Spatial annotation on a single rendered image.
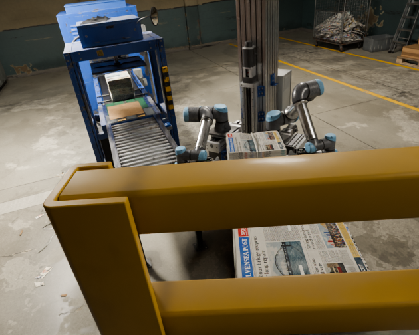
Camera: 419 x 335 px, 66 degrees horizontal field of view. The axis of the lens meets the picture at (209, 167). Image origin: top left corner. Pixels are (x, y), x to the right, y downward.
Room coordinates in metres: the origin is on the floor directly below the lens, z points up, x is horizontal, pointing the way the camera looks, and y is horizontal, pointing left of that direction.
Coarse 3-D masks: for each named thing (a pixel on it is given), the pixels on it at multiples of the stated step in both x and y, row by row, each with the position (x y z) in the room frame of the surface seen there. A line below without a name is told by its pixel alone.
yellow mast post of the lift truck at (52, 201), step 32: (64, 224) 0.27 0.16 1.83; (96, 224) 0.26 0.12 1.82; (128, 224) 0.26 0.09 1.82; (96, 256) 0.26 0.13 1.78; (128, 256) 0.26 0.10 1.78; (96, 288) 0.26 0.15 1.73; (128, 288) 0.26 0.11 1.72; (96, 320) 0.27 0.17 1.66; (128, 320) 0.26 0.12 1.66; (160, 320) 0.27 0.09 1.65
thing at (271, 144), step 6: (258, 132) 2.05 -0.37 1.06; (264, 132) 2.04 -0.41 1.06; (270, 132) 2.02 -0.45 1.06; (276, 132) 2.01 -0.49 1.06; (258, 138) 1.96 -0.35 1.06; (264, 138) 1.95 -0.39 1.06; (270, 138) 1.93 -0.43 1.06; (276, 138) 1.92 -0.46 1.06; (264, 144) 1.86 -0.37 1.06; (270, 144) 1.85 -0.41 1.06; (276, 144) 1.84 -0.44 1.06; (282, 144) 1.83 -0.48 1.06; (264, 150) 1.78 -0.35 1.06; (270, 150) 1.77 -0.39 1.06; (276, 150) 1.77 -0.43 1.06; (282, 150) 1.77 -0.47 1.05; (264, 156) 1.77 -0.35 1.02; (270, 156) 1.77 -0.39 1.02
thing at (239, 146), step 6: (228, 138) 1.97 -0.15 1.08; (234, 138) 1.97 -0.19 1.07; (240, 138) 1.97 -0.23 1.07; (246, 138) 1.97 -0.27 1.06; (228, 144) 1.88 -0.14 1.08; (234, 144) 1.88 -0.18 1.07; (240, 144) 1.88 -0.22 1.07; (246, 144) 1.88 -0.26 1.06; (228, 150) 1.85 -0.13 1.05; (234, 150) 1.80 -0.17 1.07; (240, 150) 1.80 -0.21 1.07; (246, 150) 1.80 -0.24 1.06; (252, 150) 1.80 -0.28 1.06; (228, 156) 1.89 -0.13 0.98; (234, 156) 1.78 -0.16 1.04; (240, 156) 1.78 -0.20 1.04; (246, 156) 1.78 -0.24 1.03; (252, 156) 1.78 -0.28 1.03
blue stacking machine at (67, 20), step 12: (108, 0) 5.85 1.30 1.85; (120, 0) 5.71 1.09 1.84; (60, 12) 6.10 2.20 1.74; (72, 12) 5.50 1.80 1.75; (84, 12) 5.46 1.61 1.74; (96, 12) 5.51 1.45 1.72; (108, 12) 5.55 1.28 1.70; (120, 12) 5.60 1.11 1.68; (132, 12) 5.66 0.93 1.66; (60, 24) 5.35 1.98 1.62; (72, 24) 5.39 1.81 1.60; (72, 36) 5.38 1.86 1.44; (96, 60) 5.45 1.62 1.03; (144, 60) 5.67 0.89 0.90; (84, 72) 5.39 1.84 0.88; (108, 72) 5.55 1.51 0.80; (144, 72) 5.66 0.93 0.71; (96, 108) 5.39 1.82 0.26
